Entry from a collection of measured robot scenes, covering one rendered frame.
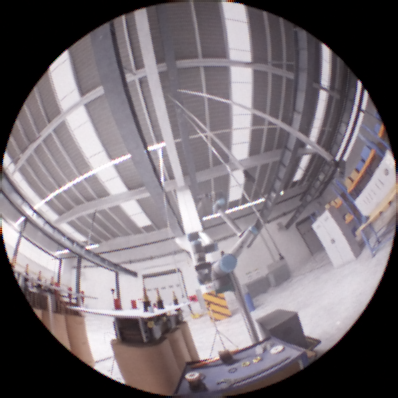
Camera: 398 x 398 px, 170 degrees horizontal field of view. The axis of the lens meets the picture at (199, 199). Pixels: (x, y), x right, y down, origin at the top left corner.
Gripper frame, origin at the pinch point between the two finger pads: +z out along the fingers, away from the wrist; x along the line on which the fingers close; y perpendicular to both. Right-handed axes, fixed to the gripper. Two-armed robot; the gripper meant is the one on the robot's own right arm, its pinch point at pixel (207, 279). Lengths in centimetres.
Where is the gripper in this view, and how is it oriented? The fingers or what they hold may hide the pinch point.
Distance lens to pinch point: 107.5
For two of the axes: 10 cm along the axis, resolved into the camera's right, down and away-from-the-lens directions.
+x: -9.6, 2.7, -0.8
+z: 2.6, 7.2, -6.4
